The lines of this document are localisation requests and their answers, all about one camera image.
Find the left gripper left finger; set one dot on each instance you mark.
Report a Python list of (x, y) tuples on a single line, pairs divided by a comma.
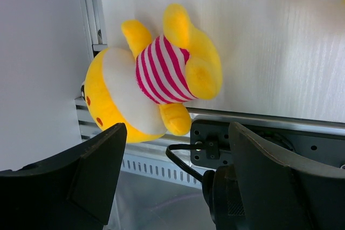
[(73, 189)]

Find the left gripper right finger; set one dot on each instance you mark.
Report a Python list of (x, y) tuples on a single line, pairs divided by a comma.
[(298, 193)]

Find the yellow plush toy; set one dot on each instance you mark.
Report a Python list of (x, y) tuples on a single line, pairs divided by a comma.
[(146, 86)]

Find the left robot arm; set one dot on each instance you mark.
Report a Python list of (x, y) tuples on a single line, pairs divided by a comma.
[(220, 187)]

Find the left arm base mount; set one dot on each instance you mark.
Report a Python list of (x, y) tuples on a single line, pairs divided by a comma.
[(218, 139)]

